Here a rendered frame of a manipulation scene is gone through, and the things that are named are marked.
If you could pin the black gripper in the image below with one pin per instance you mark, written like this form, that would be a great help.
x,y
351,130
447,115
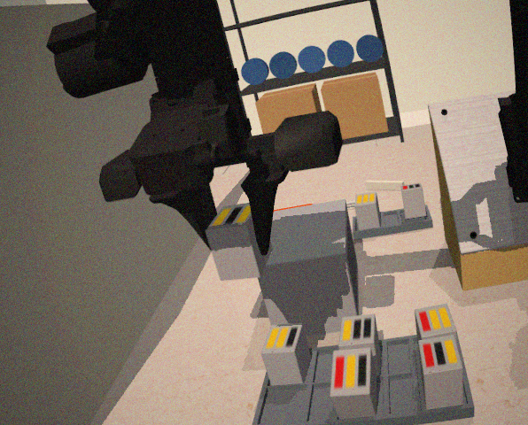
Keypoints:
x,y
300,142

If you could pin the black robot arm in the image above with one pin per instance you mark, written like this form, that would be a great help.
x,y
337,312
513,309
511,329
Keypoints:
x,y
179,148

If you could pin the cream flat bar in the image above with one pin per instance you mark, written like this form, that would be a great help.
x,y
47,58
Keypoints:
x,y
384,185

